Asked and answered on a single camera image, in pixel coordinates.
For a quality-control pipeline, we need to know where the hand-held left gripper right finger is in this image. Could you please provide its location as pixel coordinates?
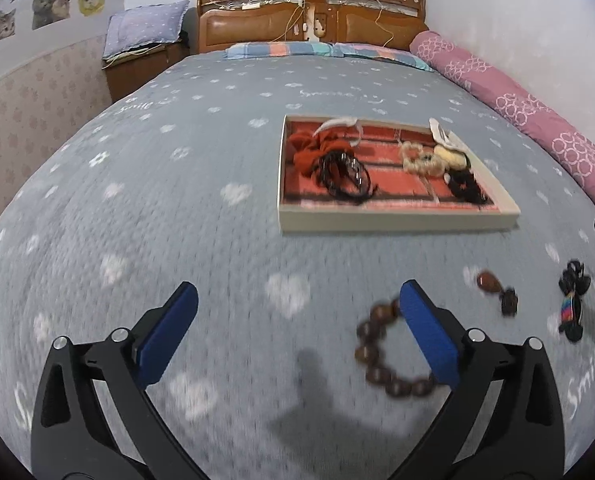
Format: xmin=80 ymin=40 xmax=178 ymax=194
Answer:
xmin=392 ymin=280 xmax=565 ymax=480

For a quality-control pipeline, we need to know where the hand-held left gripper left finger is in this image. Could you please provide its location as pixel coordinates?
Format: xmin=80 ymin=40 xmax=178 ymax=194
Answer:
xmin=30 ymin=281 xmax=201 ymax=480

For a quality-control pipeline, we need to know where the large black claw clip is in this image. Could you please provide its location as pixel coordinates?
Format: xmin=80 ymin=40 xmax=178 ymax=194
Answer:
xmin=559 ymin=259 xmax=591 ymax=297

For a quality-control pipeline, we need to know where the brown wooden bead bracelet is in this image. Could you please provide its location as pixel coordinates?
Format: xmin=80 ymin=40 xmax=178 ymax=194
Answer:
xmin=355 ymin=296 xmax=438 ymax=400

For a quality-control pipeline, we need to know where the brown wooden hair clip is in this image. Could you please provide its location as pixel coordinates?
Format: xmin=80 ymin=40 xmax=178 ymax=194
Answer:
xmin=476 ymin=270 xmax=519 ymax=317

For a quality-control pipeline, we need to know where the multicoloured striped hair clip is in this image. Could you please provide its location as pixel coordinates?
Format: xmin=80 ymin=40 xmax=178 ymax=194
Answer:
xmin=558 ymin=295 xmax=585 ymax=343

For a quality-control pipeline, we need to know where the beige jewelry tray red lining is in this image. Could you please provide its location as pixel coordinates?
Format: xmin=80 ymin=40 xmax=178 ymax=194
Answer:
xmin=276 ymin=114 xmax=521 ymax=235

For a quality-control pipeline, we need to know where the black scrunchie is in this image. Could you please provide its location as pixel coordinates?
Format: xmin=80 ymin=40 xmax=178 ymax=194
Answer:
xmin=445 ymin=167 xmax=489 ymax=206

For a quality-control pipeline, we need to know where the cream scrunchie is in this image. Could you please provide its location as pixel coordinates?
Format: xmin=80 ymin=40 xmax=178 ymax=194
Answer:
xmin=400 ymin=141 xmax=451 ymax=177

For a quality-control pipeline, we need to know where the yellow round hair accessory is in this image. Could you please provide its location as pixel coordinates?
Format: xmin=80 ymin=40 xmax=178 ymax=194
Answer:
xmin=433 ymin=145 xmax=468 ymax=170

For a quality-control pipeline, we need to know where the black cord bracelet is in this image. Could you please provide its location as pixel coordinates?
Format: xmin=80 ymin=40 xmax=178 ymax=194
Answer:
xmin=317 ymin=150 xmax=378 ymax=206

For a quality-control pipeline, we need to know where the pale green fabric hair accessory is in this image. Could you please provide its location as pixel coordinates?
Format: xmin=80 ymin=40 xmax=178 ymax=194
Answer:
xmin=429 ymin=117 xmax=465 ymax=153

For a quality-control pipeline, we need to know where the red scrunchie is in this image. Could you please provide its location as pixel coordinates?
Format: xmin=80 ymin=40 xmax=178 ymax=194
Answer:
xmin=286 ymin=130 xmax=358 ymax=178

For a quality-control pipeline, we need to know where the white hair tie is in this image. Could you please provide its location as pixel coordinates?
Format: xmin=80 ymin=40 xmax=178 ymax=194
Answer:
xmin=311 ymin=116 xmax=365 ymax=148

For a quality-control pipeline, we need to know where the grey patterned blanket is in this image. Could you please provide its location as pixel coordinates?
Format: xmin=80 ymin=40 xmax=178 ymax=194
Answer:
xmin=0 ymin=52 xmax=595 ymax=480

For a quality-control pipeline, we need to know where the pink patterned rolled quilt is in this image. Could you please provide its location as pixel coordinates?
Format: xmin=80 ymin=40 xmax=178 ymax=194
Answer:
xmin=410 ymin=30 xmax=595 ymax=221

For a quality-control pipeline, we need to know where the wooden nightstand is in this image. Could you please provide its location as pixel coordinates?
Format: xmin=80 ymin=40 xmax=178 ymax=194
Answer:
xmin=102 ymin=42 xmax=191 ymax=103

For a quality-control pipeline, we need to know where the plaid pillow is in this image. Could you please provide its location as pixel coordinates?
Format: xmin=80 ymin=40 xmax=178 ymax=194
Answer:
xmin=225 ymin=41 xmax=434 ymax=72

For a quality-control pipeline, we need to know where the lavender dotted pillow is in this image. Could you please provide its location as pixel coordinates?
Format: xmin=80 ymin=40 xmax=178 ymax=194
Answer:
xmin=102 ymin=0 xmax=191 ymax=61

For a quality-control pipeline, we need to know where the wooden bed headboard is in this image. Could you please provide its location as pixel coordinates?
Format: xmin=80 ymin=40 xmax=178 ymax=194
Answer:
xmin=195 ymin=0 xmax=428 ymax=55

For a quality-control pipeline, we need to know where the orange cable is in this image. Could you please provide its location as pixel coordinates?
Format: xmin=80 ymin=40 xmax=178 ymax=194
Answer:
xmin=370 ymin=0 xmax=394 ymax=50

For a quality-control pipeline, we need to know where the grey cat pair wall sticker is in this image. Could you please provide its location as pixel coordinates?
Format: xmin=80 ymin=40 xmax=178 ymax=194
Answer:
xmin=32 ymin=0 xmax=73 ymax=31

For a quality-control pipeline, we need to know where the tabby kitten wall sticker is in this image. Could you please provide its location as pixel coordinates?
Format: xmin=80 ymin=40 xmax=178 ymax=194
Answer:
xmin=0 ymin=7 xmax=18 ymax=42

